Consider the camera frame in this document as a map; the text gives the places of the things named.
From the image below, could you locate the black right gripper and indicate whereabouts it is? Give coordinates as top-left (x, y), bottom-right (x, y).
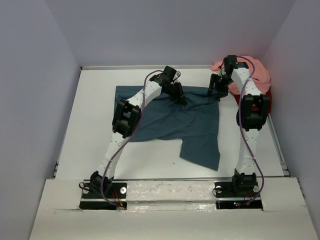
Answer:
top-left (206, 73), bottom-right (234, 100)

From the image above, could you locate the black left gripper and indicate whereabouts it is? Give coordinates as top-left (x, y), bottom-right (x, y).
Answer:
top-left (164, 82), bottom-right (188, 107)

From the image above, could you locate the teal blue t shirt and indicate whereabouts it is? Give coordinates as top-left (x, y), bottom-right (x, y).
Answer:
top-left (114, 84), bottom-right (222, 172)

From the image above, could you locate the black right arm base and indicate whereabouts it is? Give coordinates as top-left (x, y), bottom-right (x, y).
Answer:
top-left (212, 171), bottom-right (263, 210)

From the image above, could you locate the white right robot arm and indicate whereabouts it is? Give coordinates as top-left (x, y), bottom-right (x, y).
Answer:
top-left (207, 55), bottom-right (271, 175)

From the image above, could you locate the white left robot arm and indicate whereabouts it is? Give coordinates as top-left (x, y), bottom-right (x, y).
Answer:
top-left (90, 66), bottom-right (188, 198)

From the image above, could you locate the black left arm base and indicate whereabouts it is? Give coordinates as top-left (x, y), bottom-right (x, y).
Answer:
top-left (78, 171), bottom-right (128, 211)

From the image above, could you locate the red t shirt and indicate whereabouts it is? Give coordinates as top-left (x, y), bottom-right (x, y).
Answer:
top-left (233, 89), bottom-right (273, 117)

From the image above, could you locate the pink t shirt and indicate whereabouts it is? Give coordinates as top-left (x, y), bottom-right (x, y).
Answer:
top-left (210, 56), bottom-right (271, 96)

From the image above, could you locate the metal front table rail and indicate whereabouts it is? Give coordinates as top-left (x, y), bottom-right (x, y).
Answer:
top-left (113, 177), bottom-right (232, 182)

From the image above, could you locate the metal table rail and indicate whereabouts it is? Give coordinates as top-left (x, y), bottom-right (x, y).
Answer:
top-left (113, 177), bottom-right (232, 182)
top-left (80, 65), bottom-right (211, 71)

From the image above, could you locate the metal back table rail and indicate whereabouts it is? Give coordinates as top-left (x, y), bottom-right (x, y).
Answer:
top-left (80, 65), bottom-right (211, 71)

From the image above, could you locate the metal right side rail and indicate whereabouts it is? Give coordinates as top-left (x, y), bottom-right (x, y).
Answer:
top-left (267, 113), bottom-right (292, 178)

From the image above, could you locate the metal left side rail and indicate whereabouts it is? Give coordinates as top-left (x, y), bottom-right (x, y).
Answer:
top-left (51, 150), bottom-right (62, 180)

